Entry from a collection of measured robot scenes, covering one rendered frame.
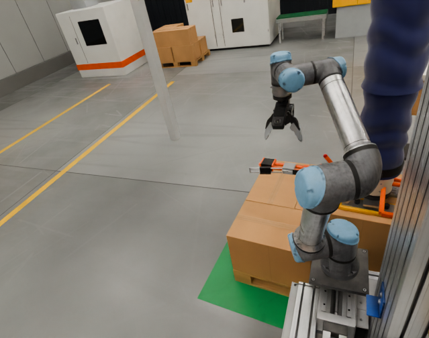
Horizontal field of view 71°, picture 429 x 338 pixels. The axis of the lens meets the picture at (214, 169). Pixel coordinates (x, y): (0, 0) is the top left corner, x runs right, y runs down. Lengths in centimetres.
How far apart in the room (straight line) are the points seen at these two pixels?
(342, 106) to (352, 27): 793
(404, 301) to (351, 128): 47
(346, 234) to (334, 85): 55
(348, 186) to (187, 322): 192
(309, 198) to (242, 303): 178
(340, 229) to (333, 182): 43
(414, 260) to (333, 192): 23
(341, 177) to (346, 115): 21
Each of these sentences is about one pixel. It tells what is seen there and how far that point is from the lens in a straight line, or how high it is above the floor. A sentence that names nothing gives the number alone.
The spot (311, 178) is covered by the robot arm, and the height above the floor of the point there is 166.
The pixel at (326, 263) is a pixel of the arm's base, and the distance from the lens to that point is 138.
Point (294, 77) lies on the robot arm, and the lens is 103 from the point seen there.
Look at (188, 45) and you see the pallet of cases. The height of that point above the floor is 53.
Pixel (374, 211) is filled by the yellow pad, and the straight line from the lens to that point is 180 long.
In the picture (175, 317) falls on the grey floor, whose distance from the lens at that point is 259.
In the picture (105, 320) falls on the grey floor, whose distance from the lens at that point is 281.
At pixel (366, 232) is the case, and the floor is 86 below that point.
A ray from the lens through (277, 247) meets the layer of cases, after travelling 212.
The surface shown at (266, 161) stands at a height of 110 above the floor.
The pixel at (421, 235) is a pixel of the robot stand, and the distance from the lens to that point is 73.
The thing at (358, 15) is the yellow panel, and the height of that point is 49.
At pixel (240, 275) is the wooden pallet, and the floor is 9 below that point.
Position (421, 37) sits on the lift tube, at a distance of 143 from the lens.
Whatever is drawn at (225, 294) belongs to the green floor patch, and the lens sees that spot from 260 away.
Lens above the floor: 218
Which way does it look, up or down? 34 degrees down
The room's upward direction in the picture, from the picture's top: 12 degrees counter-clockwise
